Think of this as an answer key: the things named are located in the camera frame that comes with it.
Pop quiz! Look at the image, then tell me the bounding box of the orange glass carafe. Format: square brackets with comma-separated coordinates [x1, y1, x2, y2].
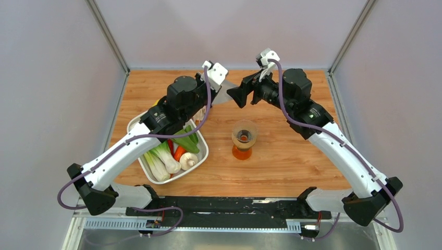
[232, 145, 252, 160]

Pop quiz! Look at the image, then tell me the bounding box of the orange carrot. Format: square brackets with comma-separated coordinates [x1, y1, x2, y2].
[174, 145, 187, 161]

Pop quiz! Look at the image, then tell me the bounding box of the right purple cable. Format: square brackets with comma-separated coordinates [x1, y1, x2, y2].
[267, 58, 404, 241]

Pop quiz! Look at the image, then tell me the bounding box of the white vegetable tray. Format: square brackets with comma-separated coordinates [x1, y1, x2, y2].
[138, 131, 208, 184]

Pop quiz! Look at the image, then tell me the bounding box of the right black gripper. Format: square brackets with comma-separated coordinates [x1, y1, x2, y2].
[226, 65, 293, 114]

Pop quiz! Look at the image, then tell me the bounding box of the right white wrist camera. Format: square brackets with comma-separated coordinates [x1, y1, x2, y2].
[256, 48, 280, 82]

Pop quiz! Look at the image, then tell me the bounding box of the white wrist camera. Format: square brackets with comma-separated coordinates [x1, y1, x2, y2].
[256, 48, 280, 82]
[201, 60, 229, 92]

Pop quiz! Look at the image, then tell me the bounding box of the white mushroom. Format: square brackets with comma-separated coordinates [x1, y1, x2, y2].
[179, 153, 199, 171]

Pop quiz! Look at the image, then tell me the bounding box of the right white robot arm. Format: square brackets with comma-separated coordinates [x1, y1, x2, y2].
[280, 69, 403, 231]

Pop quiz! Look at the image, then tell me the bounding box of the red chili pepper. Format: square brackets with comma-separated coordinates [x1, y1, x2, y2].
[167, 139, 175, 156]

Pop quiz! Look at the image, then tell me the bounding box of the wooden dripper ring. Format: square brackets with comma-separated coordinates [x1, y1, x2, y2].
[232, 135, 259, 149]

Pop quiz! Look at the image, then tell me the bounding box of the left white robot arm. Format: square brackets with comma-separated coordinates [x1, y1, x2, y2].
[67, 71, 226, 216]

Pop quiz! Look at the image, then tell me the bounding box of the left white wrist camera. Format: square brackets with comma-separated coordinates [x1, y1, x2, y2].
[201, 60, 229, 92]

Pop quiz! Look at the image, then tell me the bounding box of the green bok choy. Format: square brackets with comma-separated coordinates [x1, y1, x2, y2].
[150, 142, 181, 174]

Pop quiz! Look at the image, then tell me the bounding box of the green leafy vegetable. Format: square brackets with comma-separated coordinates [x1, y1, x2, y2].
[171, 133, 200, 154]

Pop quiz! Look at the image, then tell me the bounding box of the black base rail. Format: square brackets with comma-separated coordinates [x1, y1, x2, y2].
[126, 196, 332, 229]

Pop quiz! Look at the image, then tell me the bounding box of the pale bok choy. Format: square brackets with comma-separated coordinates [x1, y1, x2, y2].
[143, 152, 170, 182]

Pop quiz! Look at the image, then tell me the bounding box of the white paper coffee filter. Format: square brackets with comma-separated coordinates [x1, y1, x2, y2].
[212, 80, 237, 106]

